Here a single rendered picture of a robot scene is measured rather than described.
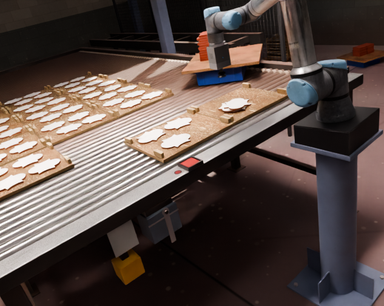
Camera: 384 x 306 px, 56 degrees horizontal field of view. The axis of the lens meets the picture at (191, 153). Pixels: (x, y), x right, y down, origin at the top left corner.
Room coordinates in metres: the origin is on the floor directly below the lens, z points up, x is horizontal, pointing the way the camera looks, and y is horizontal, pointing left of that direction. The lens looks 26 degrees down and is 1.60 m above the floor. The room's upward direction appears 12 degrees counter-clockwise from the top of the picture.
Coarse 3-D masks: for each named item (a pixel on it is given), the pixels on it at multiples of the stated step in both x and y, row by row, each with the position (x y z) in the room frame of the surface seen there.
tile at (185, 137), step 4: (172, 136) 1.54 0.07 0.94; (176, 136) 1.53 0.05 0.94; (180, 136) 1.52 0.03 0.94; (184, 136) 1.51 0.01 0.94; (188, 136) 1.50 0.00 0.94; (164, 140) 1.51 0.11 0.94; (168, 140) 1.50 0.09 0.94; (172, 140) 1.49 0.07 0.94; (176, 140) 1.48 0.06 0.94; (180, 140) 1.47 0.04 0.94; (184, 140) 1.46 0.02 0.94; (188, 140) 1.46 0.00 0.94; (164, 144) 1.47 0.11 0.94; (168, 144) 1.46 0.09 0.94; (172, 144) 1.45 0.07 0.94; (176, 144) 1.44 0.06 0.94; (180, 144) 1.44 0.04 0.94; (164, 148) 1.44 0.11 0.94; (168, 148) 1.43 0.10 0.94
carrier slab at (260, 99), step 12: (228, 96) 1.96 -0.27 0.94; (240, 96) 1.91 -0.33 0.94; (252, 96) 1.87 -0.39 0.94; (264, 96) 1.83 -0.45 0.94; (276, 96) 1.79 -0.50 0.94; (204, 108) 1.84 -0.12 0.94; (216, 108) 1.80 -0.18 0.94; (252, 108) 1.69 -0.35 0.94; (264, 108) 1.68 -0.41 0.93; (240, 120) 1.59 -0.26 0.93
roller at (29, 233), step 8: (264, 112) 1.67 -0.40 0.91; (248, 120) 1.61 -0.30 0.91; (232, 128) 1.56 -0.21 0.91; (216, 136) 1.50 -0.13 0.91; (200, 144) 1.45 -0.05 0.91; (184, 152) 1.41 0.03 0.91; (152, 168) 1.32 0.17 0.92; (136, 176) 1.28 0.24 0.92; (144, 176) 1.29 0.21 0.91; (120, 184) 1.24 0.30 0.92; (128, 184) 1.25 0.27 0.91; (104, 192) 1.21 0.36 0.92; (112, 192) 1.21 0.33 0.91; (88, 200) 1.17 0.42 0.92; (96, 200) 1.17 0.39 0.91; (72, 208) 1.14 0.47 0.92; (80, 208) 1.14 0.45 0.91; (56, 216) 1.11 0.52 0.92; (64, 216) 1.11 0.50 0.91; (40, 224) 1.08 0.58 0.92; (48, 224) 1.08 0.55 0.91; (24, 232) 1.05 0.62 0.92; (32, 232) 1.05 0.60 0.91; (8, 240) 1.02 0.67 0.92; (16, 240) 1.02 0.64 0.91; (0, 248) 0.99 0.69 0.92
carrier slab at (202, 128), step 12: (192, 120) 1.71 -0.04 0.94; (204, 120) 1.67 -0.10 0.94; (216, 120) 1.64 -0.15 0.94; (144, 132) 1.68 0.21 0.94; (168, 132) 1.62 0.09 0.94; (180, 132) 1.58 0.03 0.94; (192, 132) 1.55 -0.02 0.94; (204, 132) 1.52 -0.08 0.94; (216, 132) 1.50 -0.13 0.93; (132, 144) 1.56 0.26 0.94; (144, 144) 1.53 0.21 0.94; (156, 144) 1.51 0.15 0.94; (192, 144) 1.42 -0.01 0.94; (156, 156) 1.39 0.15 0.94; (168, 156) 1.36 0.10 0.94
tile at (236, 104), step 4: (232, 100) 1.80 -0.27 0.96; (236, 100) 1.79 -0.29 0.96; (240, 100) 1.77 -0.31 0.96; (244, 100) 1.76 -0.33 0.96; (248, 100) 1.76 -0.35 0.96; (228, 104) 1.75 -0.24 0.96; (232, 104) 1.74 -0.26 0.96; (236, 104) 1.72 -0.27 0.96; (240, 104) 1.71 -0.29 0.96; (244, 104) 1.70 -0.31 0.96; (248, 104) 1.69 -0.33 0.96; (224, 108) 1.72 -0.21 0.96; (228, 108) 1.72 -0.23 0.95; (232, 108) 1.69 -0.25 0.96; (236, 108) 1.67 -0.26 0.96; (240, 108) 1.67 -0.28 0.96
